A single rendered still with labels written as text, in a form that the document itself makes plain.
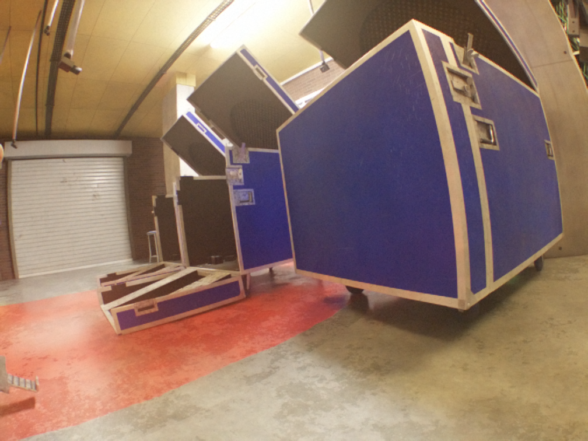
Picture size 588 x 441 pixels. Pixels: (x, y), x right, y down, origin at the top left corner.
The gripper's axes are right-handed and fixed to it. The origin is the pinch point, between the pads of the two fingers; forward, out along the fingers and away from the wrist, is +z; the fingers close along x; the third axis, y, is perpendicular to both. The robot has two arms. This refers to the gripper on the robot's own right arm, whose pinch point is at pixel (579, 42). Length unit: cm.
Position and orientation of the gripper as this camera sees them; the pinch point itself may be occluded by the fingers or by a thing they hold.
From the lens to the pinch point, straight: 84.9
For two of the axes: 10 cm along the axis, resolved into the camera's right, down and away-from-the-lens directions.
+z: -1.6, 9.4, 3.1
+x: 8.9, 0.0, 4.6
